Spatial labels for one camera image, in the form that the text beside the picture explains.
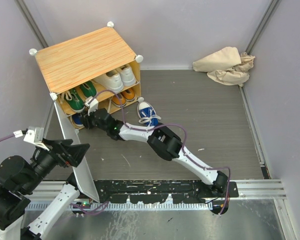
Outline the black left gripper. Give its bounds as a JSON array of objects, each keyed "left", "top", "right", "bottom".
[{"left": 23, "top": 136, "right": 90, "bottom": 192}]

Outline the orange sneaker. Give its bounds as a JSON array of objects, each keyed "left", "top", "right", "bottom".
[
  {"left": 107, "top": 93, "right": 127, "bottom": 114},
  {"left": 121, "top": 88, "right": 136, "bottom": 102}
]

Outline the blue sneaker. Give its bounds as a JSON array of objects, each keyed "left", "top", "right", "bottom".
[
  {"left": 71, "top": 113, "right": 84, "bottom": 128},
  {"left": 137, "top": 101, "right": 161, "bottom": 127}
]

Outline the white cabinet door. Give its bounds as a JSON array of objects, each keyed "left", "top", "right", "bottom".
[{"left": 53, "top": 101, "right": 100, "bottom": 203}]

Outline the green sneaker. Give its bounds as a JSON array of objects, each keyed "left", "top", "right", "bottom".
[
  {"left": 79, "top": 80, "right": 98, "bottom": 98},
  {"left": 58, "top": 88, "right": 85, "bottom": 113}
]

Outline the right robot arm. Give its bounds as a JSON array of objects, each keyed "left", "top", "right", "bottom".
[{"left": 79, "top": 108, "right": 229, "bottom": 197}]

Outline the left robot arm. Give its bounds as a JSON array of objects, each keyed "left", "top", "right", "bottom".
[{"left": 0, "top": 139, "right": 90, "bottom": 240}]

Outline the white shoe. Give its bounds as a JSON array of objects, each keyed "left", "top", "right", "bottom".
[
  {"left": 115, "top": 64, "right": 137, "bottom": 87},
  {"left": 93, "top": 69, "right": 124, "bottom": 93}
]

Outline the wooden shoe cabinet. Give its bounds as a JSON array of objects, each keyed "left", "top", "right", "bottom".
[{"left": 29, "top": 21, "right": 143, "bottom": 130}]

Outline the beige cloth bag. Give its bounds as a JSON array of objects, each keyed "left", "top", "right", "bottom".
[{"left": 192, "top": 46, "right": 256, "bottom": 87}]

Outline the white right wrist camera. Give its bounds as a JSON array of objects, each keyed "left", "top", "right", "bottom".
[{"left": 84, "top": 96, "right": 99, "bottom": 115}]

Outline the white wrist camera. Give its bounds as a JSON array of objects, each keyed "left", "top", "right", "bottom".
[
  {"left": 13, "top": 126, "right": 49, "bottom": 151},
  {"left": 84, "top": 96, "right": 99, "bottom": 115}
]

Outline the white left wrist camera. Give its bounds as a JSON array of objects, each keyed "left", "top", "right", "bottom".
[{"left": 13, "top": 126, "right": 49, "bottom": 151}]

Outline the grey cable duct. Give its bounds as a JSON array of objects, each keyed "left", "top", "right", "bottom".
[{"left": 26, "top": 201, "right": 213, "bottom": 211}]

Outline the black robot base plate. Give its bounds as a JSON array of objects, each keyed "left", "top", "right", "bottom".
[{"left": 87, "top": 178, "right": 240, "bottom": 205}]

